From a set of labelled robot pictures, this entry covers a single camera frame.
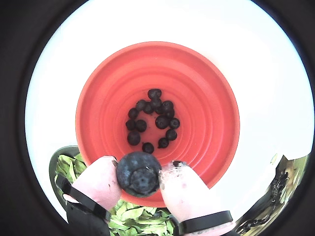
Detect gripper finger with pink tip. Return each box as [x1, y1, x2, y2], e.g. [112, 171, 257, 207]
[55, 155, 123, 236]
[158, 160, 234, 236]

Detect red collapsible silicone cup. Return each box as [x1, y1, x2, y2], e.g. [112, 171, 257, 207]
[75, 41, 241, 208]

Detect cream cabinet panel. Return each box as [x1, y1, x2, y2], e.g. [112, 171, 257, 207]
[287, 157, 310, 182]

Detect dark grey shallow bowl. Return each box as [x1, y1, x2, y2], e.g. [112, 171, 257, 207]
[48, 146, 180, 236]

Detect pile of green dried leaves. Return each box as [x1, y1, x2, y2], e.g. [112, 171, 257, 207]
[54, 153, 175, 236]

